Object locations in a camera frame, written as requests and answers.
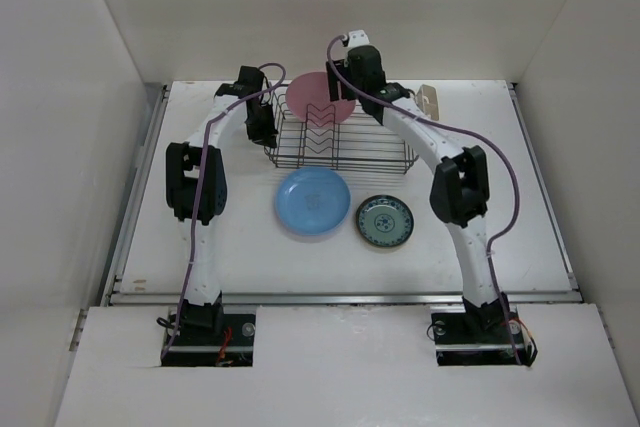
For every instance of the metal wire dish rack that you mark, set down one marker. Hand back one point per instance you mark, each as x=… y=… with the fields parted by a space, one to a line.
x=358 y=144

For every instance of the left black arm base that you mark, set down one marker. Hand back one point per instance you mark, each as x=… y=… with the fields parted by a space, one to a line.
x=232 y=347

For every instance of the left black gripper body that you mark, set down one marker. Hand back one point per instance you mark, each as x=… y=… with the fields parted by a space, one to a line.
x=260 y=126

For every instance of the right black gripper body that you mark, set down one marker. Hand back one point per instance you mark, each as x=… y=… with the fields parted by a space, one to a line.
x=348 y=92

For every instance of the beige plastic cutlery holder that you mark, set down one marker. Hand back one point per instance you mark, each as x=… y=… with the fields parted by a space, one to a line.
x=427 y=100

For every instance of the light blue plastic plate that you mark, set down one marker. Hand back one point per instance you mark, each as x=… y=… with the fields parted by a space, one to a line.
x=312 y=201

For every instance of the aluminium front rail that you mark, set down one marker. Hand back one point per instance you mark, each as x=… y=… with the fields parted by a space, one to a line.
x=290 y=299

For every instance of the pink plastic plate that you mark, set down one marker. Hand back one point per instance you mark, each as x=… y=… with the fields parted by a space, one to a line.
x=307 y=98

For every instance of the blue patterned glass plate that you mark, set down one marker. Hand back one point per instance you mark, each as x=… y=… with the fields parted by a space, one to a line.
x=384 y=221

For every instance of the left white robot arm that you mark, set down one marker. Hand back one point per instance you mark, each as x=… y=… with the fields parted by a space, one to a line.
x=196 y=186

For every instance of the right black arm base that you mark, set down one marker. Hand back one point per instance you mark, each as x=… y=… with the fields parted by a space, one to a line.
x=459 y=343

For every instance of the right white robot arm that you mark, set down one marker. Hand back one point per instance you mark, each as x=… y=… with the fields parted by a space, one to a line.
x=460 y=188

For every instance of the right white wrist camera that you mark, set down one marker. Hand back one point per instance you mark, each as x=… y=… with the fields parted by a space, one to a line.
x=354 y=39

